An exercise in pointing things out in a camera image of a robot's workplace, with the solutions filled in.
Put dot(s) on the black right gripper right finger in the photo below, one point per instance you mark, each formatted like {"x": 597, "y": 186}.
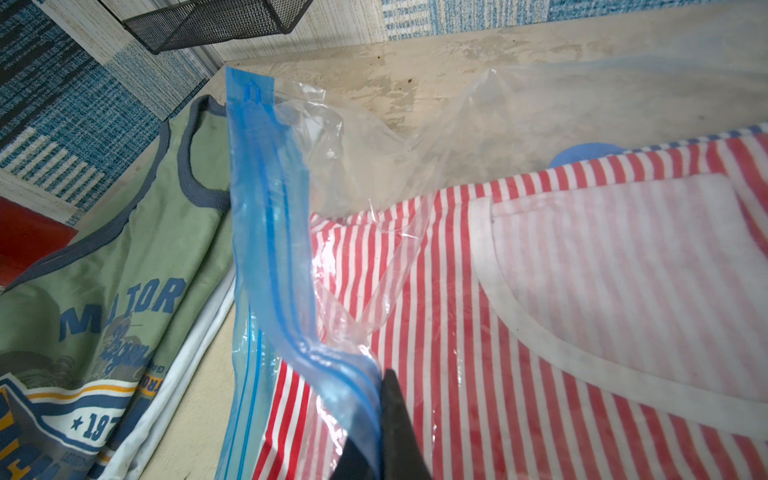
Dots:
{"x": 400, "y": 453}

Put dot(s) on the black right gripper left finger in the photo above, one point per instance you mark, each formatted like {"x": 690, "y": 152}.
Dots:
{"x": 352, "y": 465}

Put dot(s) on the white tank top navy trim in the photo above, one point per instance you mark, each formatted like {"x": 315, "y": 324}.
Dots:
{"x": 143, "y": 436}

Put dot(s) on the red white striped tank top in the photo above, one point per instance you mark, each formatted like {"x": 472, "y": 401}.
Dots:
{"x": 603, "y": 319}

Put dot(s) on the clear vacuum bag blue zip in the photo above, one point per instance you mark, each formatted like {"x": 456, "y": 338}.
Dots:
{"x": 329, "y": 206}

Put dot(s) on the green patterned garment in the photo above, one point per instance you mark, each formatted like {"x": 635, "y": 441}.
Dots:
{"x": 89, "y": 333}

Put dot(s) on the red cup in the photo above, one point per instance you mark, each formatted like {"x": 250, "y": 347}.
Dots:
{"x": 26, "y": 237}

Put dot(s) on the black mesh shelf rack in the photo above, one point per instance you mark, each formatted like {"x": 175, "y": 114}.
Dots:
{"x": 205, "y": 22}

